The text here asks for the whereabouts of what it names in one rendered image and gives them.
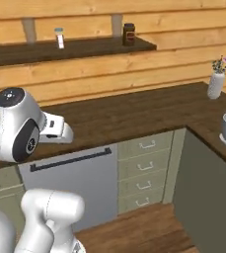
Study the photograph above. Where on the grey shelf bracket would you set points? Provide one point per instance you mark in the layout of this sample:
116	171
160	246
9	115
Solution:
116	25
29	29

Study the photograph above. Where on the dark brown jar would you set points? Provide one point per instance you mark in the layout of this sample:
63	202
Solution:
129	34

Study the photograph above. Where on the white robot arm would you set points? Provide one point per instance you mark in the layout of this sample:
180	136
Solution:
12	131

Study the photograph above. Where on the pale green drawer front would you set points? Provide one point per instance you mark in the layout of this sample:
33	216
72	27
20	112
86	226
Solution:
129	168
131	146
127	204
127	187
2	178

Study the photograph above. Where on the grey dishwasher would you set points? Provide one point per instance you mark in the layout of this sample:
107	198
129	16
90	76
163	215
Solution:
85	191

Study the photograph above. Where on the dark wooden wall shelf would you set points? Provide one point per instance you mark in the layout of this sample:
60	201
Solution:
85	49

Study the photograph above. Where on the white vase with flowers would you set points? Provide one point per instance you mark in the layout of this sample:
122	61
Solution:
215	85

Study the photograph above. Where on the small clear jar white label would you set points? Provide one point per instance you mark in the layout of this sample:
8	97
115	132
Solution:
60	39

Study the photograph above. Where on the grey-green counter side panel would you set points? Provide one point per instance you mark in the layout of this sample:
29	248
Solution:
203	197

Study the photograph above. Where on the pale green cupboard door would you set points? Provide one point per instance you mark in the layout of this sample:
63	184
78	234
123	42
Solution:
6	207

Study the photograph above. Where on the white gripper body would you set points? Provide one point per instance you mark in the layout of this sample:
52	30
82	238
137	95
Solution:
65	135

